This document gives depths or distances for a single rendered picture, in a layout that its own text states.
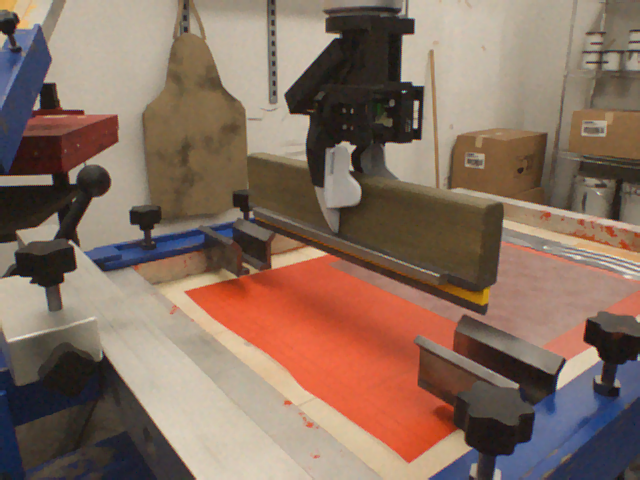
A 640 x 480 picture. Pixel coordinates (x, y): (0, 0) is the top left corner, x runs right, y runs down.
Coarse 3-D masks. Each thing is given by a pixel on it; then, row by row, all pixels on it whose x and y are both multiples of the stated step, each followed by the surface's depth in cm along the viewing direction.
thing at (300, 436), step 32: (480, 192) 112; (544, 224) 98; (576, 224) 93; (608, 224) 89; (192, 256) 76; (128, 288) 63; (160, 320) 55; (192, 320) 55; (192, 352) 49; (224, 352) 49; (224, 384) 44; (256, 384) 44; (256, 416) 40; (288, 416) 40; (288, 448) 36; (320, 448) 36
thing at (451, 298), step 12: (264, 228) 70; (276, 228) 67; (300, 240) 64; (324, 252) 61; (336, 252) 59; (360, 264) 56; (372, 264) 54; (396, 276) 52; (420, 288) 50; (432, 288) 49; (444, 300) 48; (456, 300) 47; (468, 300) 46; (480, 312) 45
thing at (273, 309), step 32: (512, 256) 84; (224, 288) 72; (256, 288) 72; (288, 288) 72; (320, 288) 72; (352, 288) 72; (384, 288) 72; (224, 320) 63; (256, 320) 63; (288, 320) 63; (320, 320) 63; (352, 320) 63
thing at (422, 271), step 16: (256, 208) 67; (288, 224) 61; (304, 224) 60; (320, 240) 57; (336, 240) 55; (352, 240) 54; (368, 256) 51; (384, 256) 50; (400, 256) 49; (416, 272) 47; (432, 272) 45; (448, 272) 46
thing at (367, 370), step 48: (528, 288) 72; (576, 288) 72; (624, 288) 72; (336, 336) 59; (384, 336) 59; (432, 336) 59; (528, 336) 59; (576, 336) 59; (336, 384) 50; (384, 384) 50; (384, 432) 43; (432, 432) 43
